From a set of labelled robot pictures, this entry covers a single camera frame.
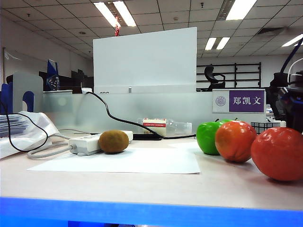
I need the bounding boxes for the thin black cable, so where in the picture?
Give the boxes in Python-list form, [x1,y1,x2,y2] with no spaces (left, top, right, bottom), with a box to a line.
[162,133,197,140]

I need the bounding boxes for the grey file holder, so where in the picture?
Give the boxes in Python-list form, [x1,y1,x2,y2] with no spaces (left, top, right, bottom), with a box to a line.
[13,72,45,113]

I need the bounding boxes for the ceiling air vent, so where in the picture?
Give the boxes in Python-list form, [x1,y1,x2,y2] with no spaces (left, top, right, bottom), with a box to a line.
[257,27,285,36]

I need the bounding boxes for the blue file holder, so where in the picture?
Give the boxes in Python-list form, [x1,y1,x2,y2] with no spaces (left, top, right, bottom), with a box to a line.
[0,82,36,115]

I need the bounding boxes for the grey power strip cable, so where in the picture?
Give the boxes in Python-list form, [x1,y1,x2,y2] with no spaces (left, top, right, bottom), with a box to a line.
[27,133,73,159]

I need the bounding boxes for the black looped cable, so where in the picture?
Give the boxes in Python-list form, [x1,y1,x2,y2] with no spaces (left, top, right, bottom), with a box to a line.
[0,100,49,153]

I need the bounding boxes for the white paper sheet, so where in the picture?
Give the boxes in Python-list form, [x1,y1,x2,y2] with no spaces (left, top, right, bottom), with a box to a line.
[27,148,201,175]
[169,141,263,173]

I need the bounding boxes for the stack of papers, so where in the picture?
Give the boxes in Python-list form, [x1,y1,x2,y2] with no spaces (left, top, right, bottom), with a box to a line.
[0,114,30,138]

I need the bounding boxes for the black background cabinets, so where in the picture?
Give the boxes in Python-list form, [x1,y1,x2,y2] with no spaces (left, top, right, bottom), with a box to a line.
[39,69,95,95]

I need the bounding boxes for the red hanging ornament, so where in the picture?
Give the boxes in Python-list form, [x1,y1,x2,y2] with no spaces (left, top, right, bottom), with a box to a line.
[114,17,122,37]

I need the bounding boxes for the blue edge strip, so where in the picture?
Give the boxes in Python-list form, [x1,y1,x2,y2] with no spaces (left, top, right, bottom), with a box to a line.
[0,196,303,227]

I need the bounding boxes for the white plastic bag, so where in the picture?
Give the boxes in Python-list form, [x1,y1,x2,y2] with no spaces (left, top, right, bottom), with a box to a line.
[0,111,61,159]

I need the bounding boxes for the thick white cable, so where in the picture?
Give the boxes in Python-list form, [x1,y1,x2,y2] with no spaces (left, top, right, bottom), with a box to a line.
[287,57,303,76]

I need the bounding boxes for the black power cable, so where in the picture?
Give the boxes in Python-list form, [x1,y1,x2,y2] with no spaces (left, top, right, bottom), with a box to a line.
[85,91,164,139]

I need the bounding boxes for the purple white name plate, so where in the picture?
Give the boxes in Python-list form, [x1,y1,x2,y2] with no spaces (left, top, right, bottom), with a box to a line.
[212,88,267,114]

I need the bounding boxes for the black shelf rack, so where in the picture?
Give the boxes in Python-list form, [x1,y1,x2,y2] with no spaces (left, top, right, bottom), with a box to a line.
[196,62,262,89]

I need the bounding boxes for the brown fuzzy kiwi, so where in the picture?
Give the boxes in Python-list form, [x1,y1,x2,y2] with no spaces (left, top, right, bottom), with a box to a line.
[98,130,130,154]

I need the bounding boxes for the orange red plastic fruit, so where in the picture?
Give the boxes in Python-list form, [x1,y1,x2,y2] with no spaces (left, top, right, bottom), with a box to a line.
[214,120,258,163]
[250,127,303,182]

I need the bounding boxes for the silver grid puzzle cube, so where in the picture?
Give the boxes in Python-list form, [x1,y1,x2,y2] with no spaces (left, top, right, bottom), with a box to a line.
[250,121,287,135]

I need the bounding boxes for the clear bottle red label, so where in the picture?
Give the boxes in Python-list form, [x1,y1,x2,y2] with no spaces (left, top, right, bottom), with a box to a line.
[137,117,193,138]

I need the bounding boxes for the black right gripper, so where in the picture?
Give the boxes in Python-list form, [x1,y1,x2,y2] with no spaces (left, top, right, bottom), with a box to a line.
[276,86,303,133]

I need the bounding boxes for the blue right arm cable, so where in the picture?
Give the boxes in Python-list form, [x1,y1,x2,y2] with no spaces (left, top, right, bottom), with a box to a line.
[280,37,303,74]

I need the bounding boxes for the white power strip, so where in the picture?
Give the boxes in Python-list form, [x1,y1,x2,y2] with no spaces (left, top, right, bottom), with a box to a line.
[68,131,134,157]

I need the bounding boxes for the white partition board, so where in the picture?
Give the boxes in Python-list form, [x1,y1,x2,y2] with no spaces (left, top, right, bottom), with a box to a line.
[92,26,198,95]

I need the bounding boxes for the frosted glass desk divider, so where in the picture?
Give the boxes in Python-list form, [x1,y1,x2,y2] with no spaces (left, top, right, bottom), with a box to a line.
[42,91,267,135]

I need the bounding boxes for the ceiling fluorescent light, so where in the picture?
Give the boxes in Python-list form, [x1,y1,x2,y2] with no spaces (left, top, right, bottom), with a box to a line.
[205,37,217,51]
[113,1,137,27]
[281,34,303,47]
[225,0,258,21]
[216,37,231,51]
[94,2,122,28]

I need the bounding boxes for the blue crystal trophy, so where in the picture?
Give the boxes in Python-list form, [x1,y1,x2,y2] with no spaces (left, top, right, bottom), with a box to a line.
[46,59,61,92]

